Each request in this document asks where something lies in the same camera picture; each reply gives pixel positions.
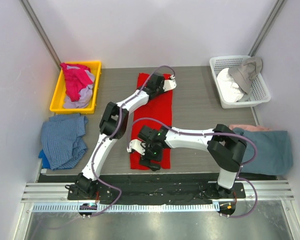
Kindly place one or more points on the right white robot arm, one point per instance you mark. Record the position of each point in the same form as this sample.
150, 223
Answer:
226, 148

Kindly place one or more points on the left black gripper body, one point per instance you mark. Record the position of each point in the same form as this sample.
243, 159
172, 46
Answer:
159, 81

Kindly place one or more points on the teal folded t shirt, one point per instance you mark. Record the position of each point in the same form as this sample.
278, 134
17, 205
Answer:
274, 155

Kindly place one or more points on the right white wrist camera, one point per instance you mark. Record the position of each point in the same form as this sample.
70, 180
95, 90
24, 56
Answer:
138, 146

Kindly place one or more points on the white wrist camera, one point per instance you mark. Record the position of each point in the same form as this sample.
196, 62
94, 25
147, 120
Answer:
138, 146
170, 83

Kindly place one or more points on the red t shirt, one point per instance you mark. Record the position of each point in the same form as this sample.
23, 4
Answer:
159, 109

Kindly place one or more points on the yellow plastic bin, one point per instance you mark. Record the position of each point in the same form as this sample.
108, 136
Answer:
58, 99

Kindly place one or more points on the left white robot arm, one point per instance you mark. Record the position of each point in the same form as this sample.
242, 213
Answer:
112, 127

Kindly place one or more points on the white shirt in basket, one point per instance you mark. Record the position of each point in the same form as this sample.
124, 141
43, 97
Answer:
230, 90

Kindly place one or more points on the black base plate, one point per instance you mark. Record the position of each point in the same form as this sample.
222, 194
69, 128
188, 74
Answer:
153, 189

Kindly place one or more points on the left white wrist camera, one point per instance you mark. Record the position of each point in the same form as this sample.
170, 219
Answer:
170, 83

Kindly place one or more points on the pink t shirt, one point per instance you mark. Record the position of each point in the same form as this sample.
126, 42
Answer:
77, 77

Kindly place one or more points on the blue checkered shirt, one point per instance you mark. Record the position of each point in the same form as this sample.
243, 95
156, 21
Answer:
62, 140

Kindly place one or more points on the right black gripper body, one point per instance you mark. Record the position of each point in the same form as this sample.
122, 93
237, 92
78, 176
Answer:
147, 161

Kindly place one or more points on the grey shirt in basket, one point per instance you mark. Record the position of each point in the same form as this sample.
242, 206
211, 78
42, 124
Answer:
246, 72

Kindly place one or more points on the white perforated basket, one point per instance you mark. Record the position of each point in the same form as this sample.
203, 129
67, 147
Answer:
259, 92

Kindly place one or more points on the lavender t shirt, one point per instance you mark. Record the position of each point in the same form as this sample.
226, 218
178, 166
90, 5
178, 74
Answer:
85, 96

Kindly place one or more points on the white slotted cable duct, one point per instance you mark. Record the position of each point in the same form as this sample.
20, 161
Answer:
81, 207

